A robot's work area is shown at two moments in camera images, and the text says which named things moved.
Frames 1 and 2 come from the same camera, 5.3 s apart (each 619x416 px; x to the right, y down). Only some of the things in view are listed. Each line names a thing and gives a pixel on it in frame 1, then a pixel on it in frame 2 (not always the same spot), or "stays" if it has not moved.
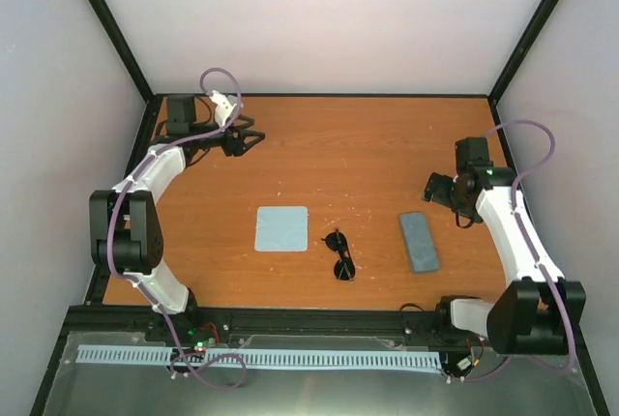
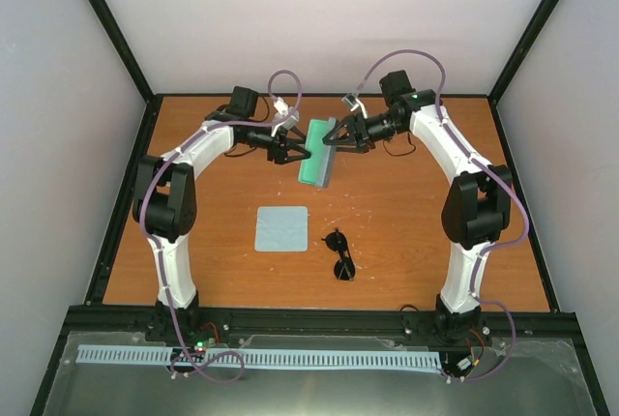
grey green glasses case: [422, 250] -> [317, 168]
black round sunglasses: [344, 268] stays
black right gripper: [440, 194] -> [360, 139]
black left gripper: [235, 146] -> [278, 154]
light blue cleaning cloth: [282, 228] stays
